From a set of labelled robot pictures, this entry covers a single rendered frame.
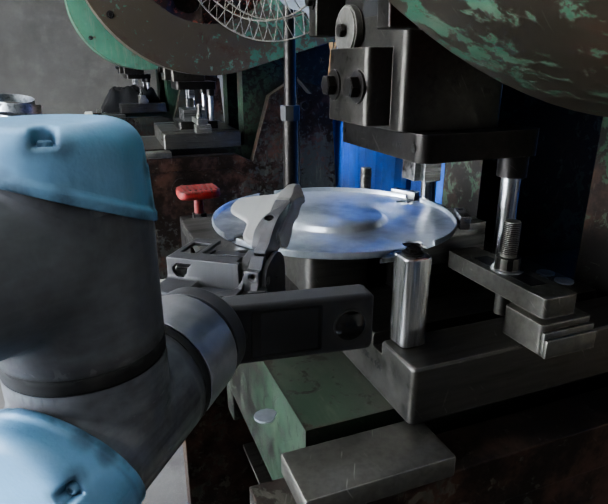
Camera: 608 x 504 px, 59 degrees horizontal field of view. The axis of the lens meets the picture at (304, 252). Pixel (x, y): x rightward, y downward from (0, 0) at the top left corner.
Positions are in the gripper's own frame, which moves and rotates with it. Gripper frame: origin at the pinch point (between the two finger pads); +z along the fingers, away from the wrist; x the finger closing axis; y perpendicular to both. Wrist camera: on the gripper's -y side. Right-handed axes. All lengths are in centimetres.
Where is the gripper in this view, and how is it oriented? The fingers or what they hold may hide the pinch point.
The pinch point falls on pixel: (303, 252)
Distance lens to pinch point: 53.9
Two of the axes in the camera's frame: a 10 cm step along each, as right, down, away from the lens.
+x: 0.0, 9.4, 3.3
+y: -9.6, -0.9, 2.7
